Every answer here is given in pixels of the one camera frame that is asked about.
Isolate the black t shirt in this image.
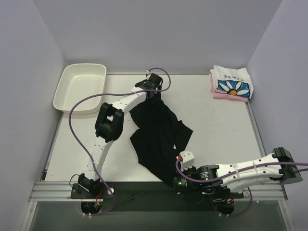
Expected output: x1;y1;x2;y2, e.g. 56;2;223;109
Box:
130;99;193;187

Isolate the white plastic bin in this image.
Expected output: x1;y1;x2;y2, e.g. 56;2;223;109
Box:
53;63;106;114

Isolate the white daisy print t shirt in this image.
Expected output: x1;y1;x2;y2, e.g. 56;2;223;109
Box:
210;65;254;100

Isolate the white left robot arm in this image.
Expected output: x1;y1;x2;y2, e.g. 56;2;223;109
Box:
69;73;163;198

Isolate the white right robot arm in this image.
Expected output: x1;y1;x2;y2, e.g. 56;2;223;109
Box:
173;148;303;199

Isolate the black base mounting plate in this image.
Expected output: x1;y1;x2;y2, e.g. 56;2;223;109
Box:
71;180;244;212

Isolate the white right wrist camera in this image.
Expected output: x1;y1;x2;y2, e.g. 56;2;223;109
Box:
177;150;195;171

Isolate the aluminium front rail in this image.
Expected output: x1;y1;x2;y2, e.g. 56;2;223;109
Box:
29;181;287;201

